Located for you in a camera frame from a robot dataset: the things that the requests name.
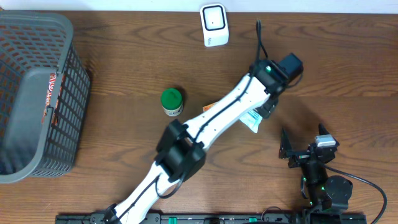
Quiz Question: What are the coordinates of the green lidded white jar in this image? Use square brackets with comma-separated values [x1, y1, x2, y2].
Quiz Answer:
[160, 88, 183, 116]

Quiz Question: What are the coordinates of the black mounting rail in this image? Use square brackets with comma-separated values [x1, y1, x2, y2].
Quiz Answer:
[55, 213, 367, 224]

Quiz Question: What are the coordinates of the grey plastic mesh basket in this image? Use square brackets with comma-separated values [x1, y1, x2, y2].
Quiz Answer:
[1, 11, 91, 184]

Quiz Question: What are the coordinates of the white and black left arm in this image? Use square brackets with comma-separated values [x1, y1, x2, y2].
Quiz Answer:
[103, 54, 303, 223]

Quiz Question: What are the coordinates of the mint green tissue pack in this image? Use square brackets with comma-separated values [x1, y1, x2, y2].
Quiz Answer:
[239, 110, 262, 133]

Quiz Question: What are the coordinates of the orange small snack box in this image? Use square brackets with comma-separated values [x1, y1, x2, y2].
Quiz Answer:
[202, 102, 216, 112]

